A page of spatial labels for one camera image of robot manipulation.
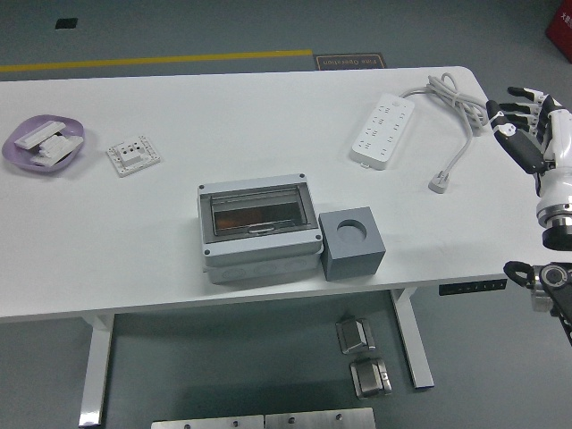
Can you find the black floor sign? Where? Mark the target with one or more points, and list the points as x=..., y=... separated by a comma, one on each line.
x=350, y=62

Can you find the black table control panel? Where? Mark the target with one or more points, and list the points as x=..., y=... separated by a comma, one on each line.
x=469, y=287

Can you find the grey cube with round hole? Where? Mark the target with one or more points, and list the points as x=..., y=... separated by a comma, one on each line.
x=353, y=263

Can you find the white socket module plate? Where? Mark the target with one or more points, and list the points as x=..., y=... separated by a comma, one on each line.
x=134, y=154

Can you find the small white plastic piece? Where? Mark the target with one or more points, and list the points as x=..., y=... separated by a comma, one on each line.
x=41, y=159

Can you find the orange cylinder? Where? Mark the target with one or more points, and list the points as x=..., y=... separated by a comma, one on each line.
x=230, y=221

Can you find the grey box with clear lid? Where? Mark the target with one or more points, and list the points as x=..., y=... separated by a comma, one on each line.
x=259, y=257

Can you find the metal plate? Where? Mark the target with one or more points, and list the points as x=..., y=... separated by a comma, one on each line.
x=319, y=420
x=205, y=423

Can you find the long white plastic bar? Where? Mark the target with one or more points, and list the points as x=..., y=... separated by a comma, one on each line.
x=36, y=134

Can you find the yellow floor tape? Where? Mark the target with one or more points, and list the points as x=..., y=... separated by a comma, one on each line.
x=156, y=60

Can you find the purple tray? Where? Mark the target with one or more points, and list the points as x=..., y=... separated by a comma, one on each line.
x=71, y=127

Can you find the metal block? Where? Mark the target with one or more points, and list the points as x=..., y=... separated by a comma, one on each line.
x=355, y=335
x=371, y=379

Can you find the red box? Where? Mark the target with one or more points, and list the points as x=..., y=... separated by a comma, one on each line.
x=561, y=31

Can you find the white power strip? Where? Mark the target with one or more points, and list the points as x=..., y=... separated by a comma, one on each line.
x=380, y=134

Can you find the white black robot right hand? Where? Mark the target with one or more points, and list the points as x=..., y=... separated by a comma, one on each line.
x=556, y=179

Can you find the white plastic block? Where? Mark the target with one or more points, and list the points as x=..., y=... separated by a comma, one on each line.
x=62, y=144

